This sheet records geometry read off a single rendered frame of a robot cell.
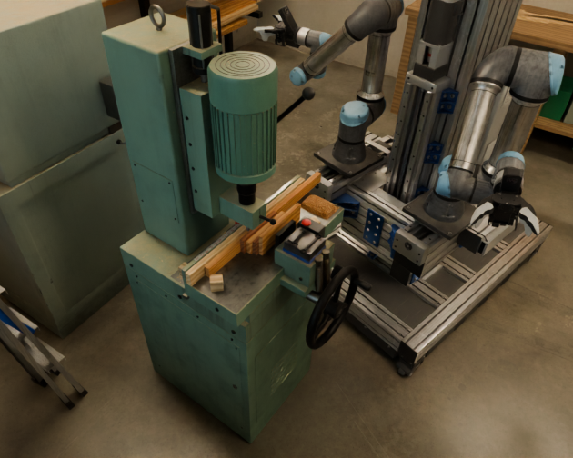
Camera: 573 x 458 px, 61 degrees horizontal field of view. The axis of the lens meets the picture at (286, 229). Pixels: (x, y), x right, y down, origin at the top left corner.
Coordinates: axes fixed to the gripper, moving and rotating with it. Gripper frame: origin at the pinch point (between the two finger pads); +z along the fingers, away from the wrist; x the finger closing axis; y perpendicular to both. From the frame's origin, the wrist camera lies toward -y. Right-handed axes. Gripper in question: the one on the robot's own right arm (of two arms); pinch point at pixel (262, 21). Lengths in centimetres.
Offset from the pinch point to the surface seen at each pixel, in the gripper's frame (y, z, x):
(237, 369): 55, -70, -121
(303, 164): 132, 16, 54
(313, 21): 122, 113, 226
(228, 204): 5, -54, -95
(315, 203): 22, -68, -66
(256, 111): -31, -66, -91
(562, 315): 127, -169, 17
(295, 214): 18, -67, -78
